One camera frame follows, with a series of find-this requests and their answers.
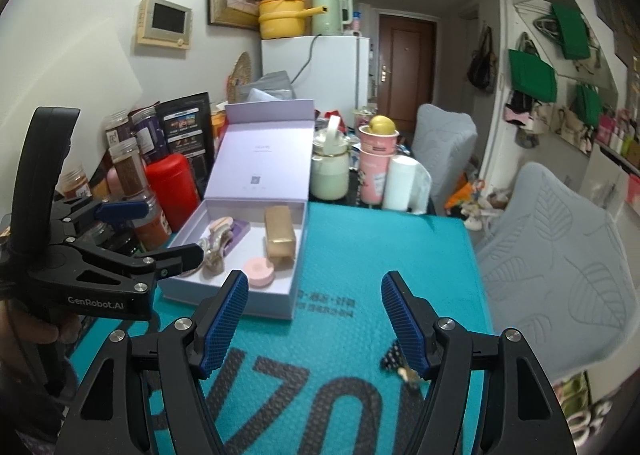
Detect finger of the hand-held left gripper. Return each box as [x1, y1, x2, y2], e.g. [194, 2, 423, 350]
[65, 240, 205, 286]
[50, 199, 150, 236]

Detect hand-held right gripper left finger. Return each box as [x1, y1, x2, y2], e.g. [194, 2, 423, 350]
[52, 270, 251, 455]

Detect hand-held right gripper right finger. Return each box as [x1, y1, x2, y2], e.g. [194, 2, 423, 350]
[381, 271, 573, 455]

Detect translucent beige hair claw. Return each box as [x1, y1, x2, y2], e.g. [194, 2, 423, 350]
[197, 227, 236, 278]

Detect polka-dot hair clip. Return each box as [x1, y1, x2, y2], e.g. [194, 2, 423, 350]
[381, 341, 423, 388]

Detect purple signed makeup palette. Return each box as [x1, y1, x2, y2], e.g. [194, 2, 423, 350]
[225, 217, 252, 258]

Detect pink round compact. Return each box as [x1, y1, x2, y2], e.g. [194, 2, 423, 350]
[243, 256, 276, 288]

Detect gold rectangular case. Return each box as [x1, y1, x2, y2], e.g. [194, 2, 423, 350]
[263, 205, 297, 266]

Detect lilac gift box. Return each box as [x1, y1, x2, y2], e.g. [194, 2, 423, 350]
[159, 101, 317, 321]

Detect person's left hand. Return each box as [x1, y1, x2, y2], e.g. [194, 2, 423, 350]
[0, 305, 66, 416]

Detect clear jar orange label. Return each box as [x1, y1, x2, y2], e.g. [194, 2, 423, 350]
[132, 195, 173, 251]

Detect clear jar brown contents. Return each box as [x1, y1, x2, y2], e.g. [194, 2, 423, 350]
[108, 137, 148, 200]

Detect red canister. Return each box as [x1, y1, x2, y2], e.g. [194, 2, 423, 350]
[145, 153, 203, 236]

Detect clear jar white label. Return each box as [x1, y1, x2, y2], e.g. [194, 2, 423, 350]
[103, 111, 132, 148]

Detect clear jar dark contents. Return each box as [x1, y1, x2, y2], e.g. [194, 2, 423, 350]
[131, 106, 163, 160]

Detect teal padded mat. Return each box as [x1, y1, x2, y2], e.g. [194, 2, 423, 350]
[67, 200, 493, 455]

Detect black printed bag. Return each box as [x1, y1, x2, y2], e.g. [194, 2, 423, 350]
[155, 92, 213, 196]

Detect white paper roll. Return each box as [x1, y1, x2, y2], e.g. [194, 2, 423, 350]
[382, 155, 418, 212]

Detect pink panda paper cup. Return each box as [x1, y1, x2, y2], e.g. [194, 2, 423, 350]
[359, 150, 393, 206]

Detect grey leaf-pattern chair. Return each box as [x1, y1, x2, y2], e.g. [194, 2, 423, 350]
[412, 104, 478, 216]
[475, 162, 636, 381]

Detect woven straw fan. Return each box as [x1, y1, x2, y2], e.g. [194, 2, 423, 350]
[226, 51, 253, 103]

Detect grey plastic bag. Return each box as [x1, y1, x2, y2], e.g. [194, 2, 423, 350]
[237, 71, 296, 103]

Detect yellow fruit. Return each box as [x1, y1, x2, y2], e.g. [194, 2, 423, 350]
[369, 115, 397, 136]

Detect white fridge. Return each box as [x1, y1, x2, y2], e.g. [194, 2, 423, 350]
[260, 35, 372, 136]

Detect yellow pot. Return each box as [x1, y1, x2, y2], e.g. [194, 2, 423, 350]
[257, 0, 328, 40]

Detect brown door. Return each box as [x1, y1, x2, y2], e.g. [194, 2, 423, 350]
[377, 12, 437, 136]

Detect dark handbag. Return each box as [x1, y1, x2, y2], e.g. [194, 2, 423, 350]
[467, 27, 498, 93]

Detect green bag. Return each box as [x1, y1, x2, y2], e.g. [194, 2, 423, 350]
[508, 49, 558, 103]
[575, 84, 603, 130]

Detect light green kettle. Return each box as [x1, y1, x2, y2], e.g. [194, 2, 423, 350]
[310, 0, 353, 36]

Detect shelf of small bottles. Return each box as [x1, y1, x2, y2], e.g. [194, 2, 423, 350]
[592, 110, 640, 170]

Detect wall intercom panel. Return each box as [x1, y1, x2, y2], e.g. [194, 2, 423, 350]
[136, 0, 193, 50]

